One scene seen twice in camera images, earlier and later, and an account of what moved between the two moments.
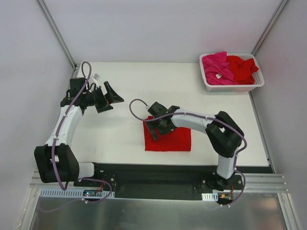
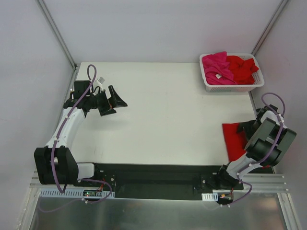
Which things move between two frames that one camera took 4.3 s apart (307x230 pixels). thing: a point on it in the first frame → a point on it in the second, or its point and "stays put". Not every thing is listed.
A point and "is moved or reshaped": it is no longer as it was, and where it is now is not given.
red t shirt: x=178 y=139 is moved or reshaped
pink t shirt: x=217 y=69 stays put
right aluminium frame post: x=269 y=26 stays put
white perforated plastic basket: x=258 y=78 stays put
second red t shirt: x=242 y=69 stays put
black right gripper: x=152 y=129 → x=246 y=128
